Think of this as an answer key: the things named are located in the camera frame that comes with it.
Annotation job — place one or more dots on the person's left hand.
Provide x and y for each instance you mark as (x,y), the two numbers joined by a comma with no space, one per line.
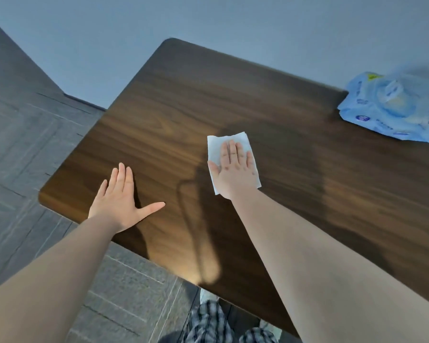
(116,205)

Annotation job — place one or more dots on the person's right hand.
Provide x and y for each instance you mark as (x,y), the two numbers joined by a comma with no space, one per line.
(236,176)

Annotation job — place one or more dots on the person's left middle finger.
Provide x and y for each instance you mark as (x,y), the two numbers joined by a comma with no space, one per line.
(120,176)

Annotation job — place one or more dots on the person's right thumb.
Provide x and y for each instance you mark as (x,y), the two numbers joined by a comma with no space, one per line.
(214,167)

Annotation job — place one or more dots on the person's left little finger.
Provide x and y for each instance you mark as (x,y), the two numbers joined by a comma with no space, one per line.
(102,189)

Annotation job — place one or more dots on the person's right middle finger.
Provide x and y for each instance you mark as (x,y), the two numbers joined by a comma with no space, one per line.
(233,152)

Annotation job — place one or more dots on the person's right little finger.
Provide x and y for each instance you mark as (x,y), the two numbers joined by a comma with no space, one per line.
(250,161)

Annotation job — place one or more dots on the person's left thumb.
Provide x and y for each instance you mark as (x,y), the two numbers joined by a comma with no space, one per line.
(151,208)

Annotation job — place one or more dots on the white wet wipe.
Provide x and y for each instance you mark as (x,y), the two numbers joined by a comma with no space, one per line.
(214,146)

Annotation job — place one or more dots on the person's right forearm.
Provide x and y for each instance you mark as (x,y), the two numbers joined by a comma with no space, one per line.
(329,278)

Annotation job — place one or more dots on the person's left forearm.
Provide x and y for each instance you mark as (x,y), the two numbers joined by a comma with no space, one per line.
(46,282)

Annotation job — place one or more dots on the plaid trousers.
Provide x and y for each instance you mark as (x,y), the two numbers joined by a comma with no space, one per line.
(209,323)

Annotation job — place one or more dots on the blue wet wipes pack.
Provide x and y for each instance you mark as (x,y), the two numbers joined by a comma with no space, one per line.
(389,107)

